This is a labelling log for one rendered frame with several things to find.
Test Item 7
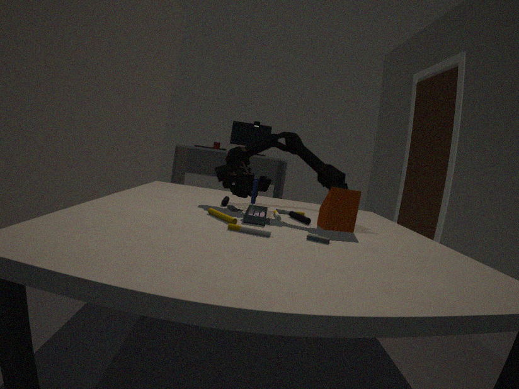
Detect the keyboard with white letter keys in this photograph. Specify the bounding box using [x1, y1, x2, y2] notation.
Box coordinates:
[243, 205, 268, 226]

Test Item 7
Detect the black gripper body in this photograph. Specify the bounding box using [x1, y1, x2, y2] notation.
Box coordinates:
[222, 166, 271, 192]

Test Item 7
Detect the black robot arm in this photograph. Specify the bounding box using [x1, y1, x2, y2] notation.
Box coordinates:
[215, 132, 348, 198]

